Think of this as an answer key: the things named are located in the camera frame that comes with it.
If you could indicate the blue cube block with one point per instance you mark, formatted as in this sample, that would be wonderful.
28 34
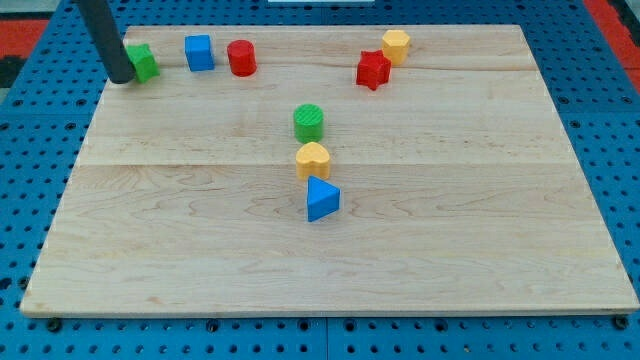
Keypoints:
198 52

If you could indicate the green cylinder block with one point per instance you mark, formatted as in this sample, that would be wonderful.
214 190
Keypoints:
308 123

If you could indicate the yellow heart block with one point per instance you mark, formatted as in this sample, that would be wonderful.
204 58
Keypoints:
313 159

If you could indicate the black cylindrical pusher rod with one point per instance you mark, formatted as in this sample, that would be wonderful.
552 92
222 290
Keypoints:
103 30

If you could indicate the red star block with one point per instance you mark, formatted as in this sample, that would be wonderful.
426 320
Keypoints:
373 69

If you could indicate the green star block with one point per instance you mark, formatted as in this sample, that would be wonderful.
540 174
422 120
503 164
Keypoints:
143 61

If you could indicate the yellow hexagon block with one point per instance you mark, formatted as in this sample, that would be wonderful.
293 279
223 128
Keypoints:
395 46

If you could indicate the red cylinder block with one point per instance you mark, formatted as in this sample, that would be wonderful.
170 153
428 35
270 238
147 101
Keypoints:
241 56

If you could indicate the blue triangle block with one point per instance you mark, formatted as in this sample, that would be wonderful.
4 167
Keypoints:
323 198

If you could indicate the light wooden board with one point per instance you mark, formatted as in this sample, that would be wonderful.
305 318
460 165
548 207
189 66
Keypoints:
460 192

